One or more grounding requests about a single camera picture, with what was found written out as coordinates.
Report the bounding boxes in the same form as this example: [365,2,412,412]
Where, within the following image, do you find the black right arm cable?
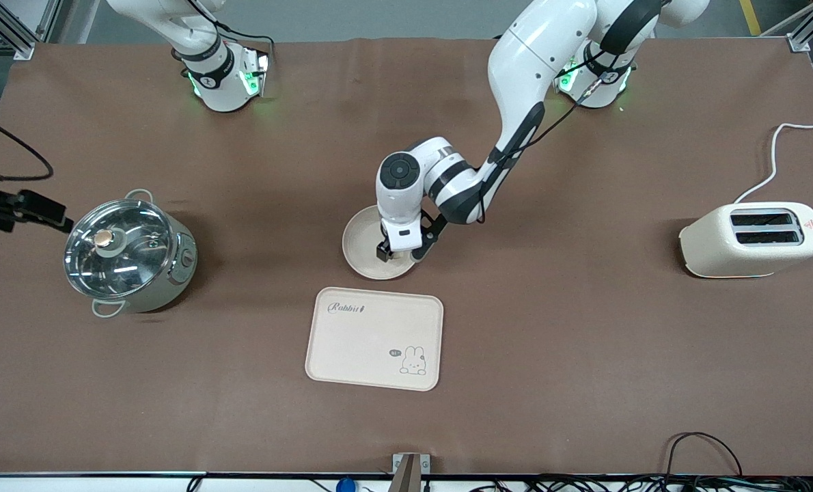
[0,0,275,182]

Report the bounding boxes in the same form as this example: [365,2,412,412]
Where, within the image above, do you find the steel pot with grey handles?
[64,189,199,318]

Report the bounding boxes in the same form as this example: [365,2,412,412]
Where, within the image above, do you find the glass pot lid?
[64,198,176,299]

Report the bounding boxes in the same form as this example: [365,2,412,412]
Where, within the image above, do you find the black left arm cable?
[478,51,626,223]

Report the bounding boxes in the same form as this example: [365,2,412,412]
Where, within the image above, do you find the cream round plate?
[342,205,421,281]

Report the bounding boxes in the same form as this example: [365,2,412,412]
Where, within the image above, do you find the cream rabbit print tray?
[304,287,445,392]

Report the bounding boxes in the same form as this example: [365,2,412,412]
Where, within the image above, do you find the black looped cable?
[665,432,745,479]

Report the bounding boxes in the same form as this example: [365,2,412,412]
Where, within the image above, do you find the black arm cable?
[478,51,626,223]
[0,0,275,182]

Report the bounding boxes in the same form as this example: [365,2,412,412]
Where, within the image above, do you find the brown table mat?
[0,36,813,477]

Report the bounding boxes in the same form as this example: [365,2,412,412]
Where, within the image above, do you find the cream two-slot toaster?
[678,202,813,279]

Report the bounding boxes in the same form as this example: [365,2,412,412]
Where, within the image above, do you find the white toaster power cable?
[733,122,813,204]

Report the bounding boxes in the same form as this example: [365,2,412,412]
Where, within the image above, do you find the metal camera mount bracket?
[391,453,431,492]

